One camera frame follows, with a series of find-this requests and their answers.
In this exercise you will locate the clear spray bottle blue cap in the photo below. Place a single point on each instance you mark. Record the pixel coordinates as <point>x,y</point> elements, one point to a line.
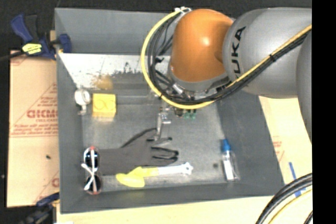
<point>229,162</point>

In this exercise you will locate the yellow and white flat tool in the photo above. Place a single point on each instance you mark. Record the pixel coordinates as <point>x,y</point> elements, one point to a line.
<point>147,173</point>

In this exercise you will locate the black glove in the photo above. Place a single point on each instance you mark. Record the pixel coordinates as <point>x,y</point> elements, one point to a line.
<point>131,156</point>

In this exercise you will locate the white tape roll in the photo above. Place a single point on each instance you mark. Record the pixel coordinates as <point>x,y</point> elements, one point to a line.
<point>82,97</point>

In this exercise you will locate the white and red sunglasses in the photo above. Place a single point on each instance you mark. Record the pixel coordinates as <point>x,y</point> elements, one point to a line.
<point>92,170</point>

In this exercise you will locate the yellow square block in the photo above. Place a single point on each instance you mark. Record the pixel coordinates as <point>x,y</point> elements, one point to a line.
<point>104,105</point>

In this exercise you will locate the brown cardboard board red print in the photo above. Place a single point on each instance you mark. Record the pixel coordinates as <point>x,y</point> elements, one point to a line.
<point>31,139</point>

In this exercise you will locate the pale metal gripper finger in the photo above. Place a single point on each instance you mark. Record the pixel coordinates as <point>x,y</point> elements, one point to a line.
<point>159,127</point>
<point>168,129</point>

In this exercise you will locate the grey metal bin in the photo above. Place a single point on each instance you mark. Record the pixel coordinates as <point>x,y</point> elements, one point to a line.
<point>183,136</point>

